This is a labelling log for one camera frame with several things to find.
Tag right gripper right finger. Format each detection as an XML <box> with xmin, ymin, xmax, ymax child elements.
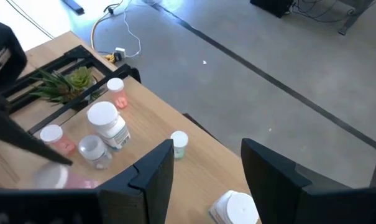
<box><xmin>241</xmin><ymin>138</ymin><xmax>352</xmax><ymax>224</ymax></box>

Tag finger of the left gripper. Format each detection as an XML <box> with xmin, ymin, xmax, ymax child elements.
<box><xmin>0</xmin><ymin>88</ymin><xmax>74</xmax><ymax>166</ymax></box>

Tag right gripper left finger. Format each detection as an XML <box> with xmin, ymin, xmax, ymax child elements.
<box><xmin>97</xmin><ymin>139</ymin><xmax>175</xmax><ymax>224</ymax></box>

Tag large white labelled medicine bottle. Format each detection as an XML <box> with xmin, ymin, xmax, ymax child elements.
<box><xmin>86</xmin><ymin>101</ymin><xmax>132</xmax><ymax>151</ymax></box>
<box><xmin>208</xmin><ymin>190</ymin><xmax>260</xmax><ymax>224</ymax></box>

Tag orange medicine bottle white cap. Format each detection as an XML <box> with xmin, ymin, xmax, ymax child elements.
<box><xmin>106</xmin><ymin>77</ymin><xmax>129</xmax><ymax>110</ymax></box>
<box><xmin>39</xmin><ymin>124</ymin><xmax>76</xmax><ymax>156</ymax></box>

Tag clear plastic medicine bottle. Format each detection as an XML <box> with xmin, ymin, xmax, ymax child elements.
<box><xmin>78</xmin><ymin>134</ymin><xmax>113</xmax><ymax>170</ymax></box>

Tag potted succulent plant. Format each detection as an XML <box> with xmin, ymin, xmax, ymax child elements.
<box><xmin>29</xmin><ymin>66</ymin><xmax>103</xmax><ymax>106</ymax></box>

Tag black flat bar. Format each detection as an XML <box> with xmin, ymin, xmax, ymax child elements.
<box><xmin>61</xmin><ymin>0</ymin><xmax>85</xmax><ymax>16</ymax></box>

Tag black clamp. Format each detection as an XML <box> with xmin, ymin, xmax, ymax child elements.
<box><xmin>122</xmin><ymin>63</ymin><xmax>142</xmax><ymax>84</ymax></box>

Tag black box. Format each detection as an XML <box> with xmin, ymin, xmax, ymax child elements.
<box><xmin>249</xmin><ymin>0</ymin><xmax>295</xmax><ymax>19</ymax></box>

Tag grey metal leg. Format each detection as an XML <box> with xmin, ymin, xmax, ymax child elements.
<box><xmin>337</xmin><ymin>0</ymin><xmax>376</xmax><ymax>36</ymax></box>

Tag black aluminium table frame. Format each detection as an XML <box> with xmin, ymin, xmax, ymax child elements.
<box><xmin>1</xmin><ymin>44</ymin><xmax>142</xmax><ymax>134</ymax></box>

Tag wooden shelf black metal frame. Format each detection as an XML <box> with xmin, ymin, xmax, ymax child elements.
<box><xmin>0</xmin><ymin>63</ymin><xmax>263</xmax><ymax>224</ymax></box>

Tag white power adapter with cable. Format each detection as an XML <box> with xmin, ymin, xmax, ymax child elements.
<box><xmin>90</xmin><ymin>0</ymin><xmax>126</xmax><ymax>64</ymax></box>

